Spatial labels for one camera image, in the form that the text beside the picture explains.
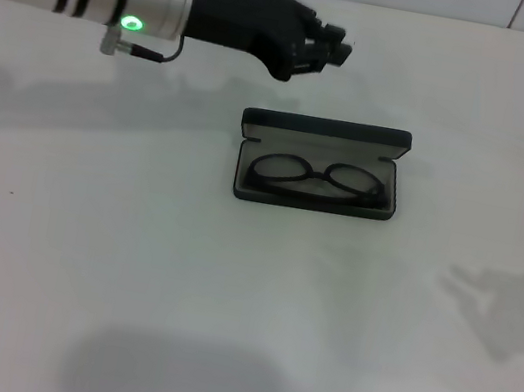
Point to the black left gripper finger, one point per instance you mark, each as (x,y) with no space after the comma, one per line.
(333,34)
(340,55)

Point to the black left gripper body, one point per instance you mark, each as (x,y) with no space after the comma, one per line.
(233,13)

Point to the black glasses case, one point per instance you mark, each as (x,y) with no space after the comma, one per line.
(324,128)

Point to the black glasses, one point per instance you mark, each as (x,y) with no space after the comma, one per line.
(319,174)

